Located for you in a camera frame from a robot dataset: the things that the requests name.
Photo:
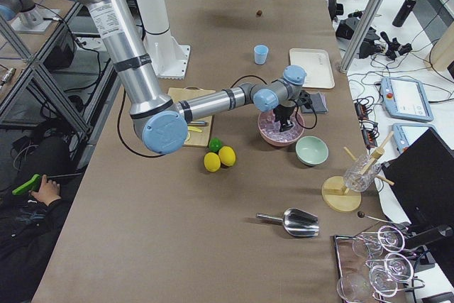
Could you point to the yellow lemon front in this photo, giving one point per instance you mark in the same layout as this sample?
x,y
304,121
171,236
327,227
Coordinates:
x,y
212,162

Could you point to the cream rectangular tray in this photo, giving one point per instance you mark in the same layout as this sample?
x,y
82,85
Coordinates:
x,y
316,63

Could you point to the yellow plastic knife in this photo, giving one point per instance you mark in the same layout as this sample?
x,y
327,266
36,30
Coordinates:
x,y
195,129

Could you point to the metal ice scoop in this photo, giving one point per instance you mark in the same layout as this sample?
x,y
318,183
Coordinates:
x,y
296,223

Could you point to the black monitor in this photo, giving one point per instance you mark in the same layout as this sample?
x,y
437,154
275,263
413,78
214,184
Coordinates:
x,y
423,181

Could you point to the green lime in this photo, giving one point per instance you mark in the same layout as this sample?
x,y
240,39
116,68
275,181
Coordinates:
x,y
215,144

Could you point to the wooden ball stirrer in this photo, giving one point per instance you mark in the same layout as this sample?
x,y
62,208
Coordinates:
x,y
362,215

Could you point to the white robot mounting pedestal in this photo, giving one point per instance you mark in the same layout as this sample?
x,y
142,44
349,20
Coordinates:
x,y
169,58

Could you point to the wine glass top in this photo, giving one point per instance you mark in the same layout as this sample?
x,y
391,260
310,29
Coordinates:
x,y
371,244

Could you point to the wooden cutting board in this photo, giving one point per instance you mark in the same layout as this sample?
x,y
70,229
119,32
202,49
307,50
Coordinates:
x,y
198,135

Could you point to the light blue plastic cup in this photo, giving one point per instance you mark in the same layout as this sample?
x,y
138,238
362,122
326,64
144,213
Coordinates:
x,y
260,54

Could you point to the blue teach pendant lower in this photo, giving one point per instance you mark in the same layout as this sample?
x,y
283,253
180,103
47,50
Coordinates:
x,y
407,133

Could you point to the green bowl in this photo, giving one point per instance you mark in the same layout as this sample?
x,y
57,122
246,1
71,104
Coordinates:
x,y
311,150

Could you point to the aluminium frame post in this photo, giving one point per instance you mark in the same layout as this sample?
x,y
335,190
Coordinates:
x,y
359,34

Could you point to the person hand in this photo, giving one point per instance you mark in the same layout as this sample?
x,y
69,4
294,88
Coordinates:
x,y
48,192

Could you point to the grey folded cloth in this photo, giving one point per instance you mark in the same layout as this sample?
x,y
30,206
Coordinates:
x,y
318,103

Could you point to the blue teach pendant upper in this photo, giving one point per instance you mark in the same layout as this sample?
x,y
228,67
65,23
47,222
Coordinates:
x,y
405,99

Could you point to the wine glass middle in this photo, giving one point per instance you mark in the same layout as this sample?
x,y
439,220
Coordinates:
x,y
397,266

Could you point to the yellow lemon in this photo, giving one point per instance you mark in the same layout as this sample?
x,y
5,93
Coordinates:
x,y
212,162
227,156

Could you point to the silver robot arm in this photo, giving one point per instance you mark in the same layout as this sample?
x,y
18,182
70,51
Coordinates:
x,y
159,122

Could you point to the pile of clear ice cubes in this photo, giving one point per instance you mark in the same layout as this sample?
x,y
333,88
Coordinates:
x,y
271,131

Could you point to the yellow lemon back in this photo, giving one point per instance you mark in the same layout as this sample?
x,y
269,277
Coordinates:
x,y
227,156

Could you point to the black thermos bottle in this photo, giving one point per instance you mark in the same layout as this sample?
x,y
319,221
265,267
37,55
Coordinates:
x,y
403,13

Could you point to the blue teach pendant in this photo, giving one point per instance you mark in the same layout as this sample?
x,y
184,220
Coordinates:
x,y
407,133
405,99

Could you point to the wine glass bottom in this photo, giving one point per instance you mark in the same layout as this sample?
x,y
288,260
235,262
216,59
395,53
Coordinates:
x,y
357,287

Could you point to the pink bowl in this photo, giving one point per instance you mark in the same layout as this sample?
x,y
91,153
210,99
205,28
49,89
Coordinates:
x,y
276,140

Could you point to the clear textured glass cup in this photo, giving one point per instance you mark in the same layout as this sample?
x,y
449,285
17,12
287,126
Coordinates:
x,y
358,181

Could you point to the green handheld tool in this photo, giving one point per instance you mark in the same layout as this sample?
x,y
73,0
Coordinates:
x,y
33,184

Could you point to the wooden cup tree stand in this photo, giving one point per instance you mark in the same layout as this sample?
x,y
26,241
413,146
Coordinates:
x,y
338,196

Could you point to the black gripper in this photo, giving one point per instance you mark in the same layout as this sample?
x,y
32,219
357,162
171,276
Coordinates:
x,y
284,113

